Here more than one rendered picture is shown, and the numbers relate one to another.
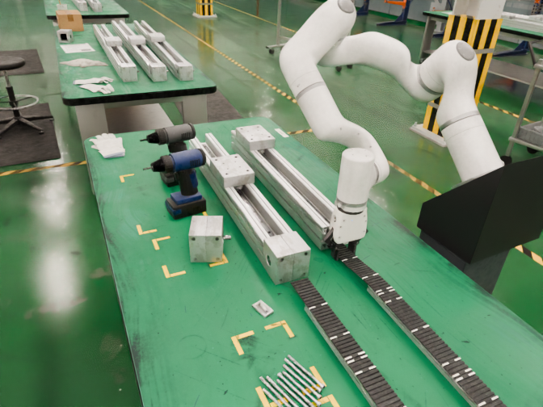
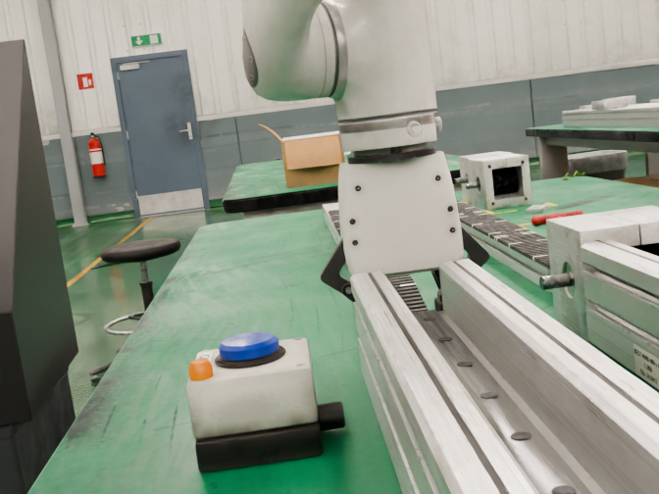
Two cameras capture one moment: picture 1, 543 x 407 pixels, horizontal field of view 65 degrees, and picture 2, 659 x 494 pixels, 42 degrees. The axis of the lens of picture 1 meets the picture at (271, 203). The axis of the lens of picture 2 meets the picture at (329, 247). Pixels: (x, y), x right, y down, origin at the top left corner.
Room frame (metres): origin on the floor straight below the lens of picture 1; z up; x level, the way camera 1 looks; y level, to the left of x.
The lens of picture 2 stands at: (1.71, 0.01, 0.99)
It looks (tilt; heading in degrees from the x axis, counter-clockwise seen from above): 8 degrees down; 203
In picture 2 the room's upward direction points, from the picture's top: 7 degrees counter-clockwise
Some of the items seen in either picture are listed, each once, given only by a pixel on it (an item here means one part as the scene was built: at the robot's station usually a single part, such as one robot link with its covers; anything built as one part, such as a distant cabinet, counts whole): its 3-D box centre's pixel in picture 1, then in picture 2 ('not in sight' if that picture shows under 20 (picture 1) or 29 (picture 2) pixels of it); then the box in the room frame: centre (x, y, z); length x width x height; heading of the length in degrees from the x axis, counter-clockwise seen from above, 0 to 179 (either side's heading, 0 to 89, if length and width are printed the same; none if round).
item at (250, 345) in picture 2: not in sight; (249, 352); (1.22, -0.26, 0.84); 0.04 x 0.04 x 0.02
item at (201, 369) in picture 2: not in sight; (200, 368); (1.26, -0.28, 0.85); 0.02 x 0.02 x 0.01
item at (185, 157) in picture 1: (176, 184); not in sight; (1.21, 0.31, 0.89); 0.20 x 0.08 x 0.22; 124
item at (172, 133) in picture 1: (169, 156); not in sight; (1.42, 0.38, 0.89); 0.20 x 0.08 x 0.22; 124
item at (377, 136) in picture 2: (350, 201); (391, 133); (1.01, -0.22, 0.97); 0.09 x 0.08 x 0.03; 115
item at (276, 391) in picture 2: not in sight; (269, 396); (1.22, -0.26, 0.81); 0.10 x 0.08 x 0.06; 115
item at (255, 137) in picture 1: (254, 140); not in sight; (1.65, 0.08, 0.87); 0.16 x 0.11 x 0.07; 25
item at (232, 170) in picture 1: (231, 174); not in sight; (1.34, 0.14, 0.87); 0.16 x 0.11 x 0.07; 25
